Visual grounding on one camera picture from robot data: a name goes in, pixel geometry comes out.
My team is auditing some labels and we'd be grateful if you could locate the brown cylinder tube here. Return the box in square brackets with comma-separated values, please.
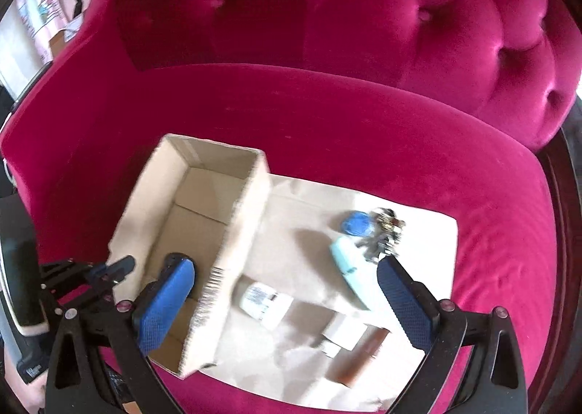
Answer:
[334, 327, 392, 386]

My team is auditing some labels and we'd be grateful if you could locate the brown paper sheet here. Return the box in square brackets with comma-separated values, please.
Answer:
[150, 174, 458, 413]

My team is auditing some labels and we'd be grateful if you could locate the wall poster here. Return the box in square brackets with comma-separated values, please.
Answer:
[17, 0, 65, 65]

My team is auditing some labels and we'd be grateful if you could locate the key bunch with blue fob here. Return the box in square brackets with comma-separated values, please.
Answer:
[341, 207, 405, 264]

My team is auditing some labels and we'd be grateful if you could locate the red velvet tufted sofa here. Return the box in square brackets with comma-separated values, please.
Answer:
[0, 0, 580, 414]

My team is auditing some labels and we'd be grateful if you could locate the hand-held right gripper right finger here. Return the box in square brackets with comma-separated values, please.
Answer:
[376, 255, 528, 414]

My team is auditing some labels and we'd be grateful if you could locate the small white box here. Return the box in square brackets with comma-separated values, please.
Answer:
[320, 321, 369, 358]

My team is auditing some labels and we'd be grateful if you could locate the white bottle with label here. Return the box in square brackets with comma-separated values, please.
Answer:
[240, 281, 294, 329]

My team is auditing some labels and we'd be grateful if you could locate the small background cardboard box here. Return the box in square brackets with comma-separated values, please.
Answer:
[48, 17, 86, 61]

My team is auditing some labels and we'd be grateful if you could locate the light blue tube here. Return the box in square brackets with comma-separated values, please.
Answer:
[329, 236, 374, 311]

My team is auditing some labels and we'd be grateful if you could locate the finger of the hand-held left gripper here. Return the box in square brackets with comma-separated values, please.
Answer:
[40, 256, 136, 293]
[43, 289, 120, 312]

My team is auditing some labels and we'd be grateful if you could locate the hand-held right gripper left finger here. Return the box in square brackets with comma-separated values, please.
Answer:
[44, 252, 196, 414]

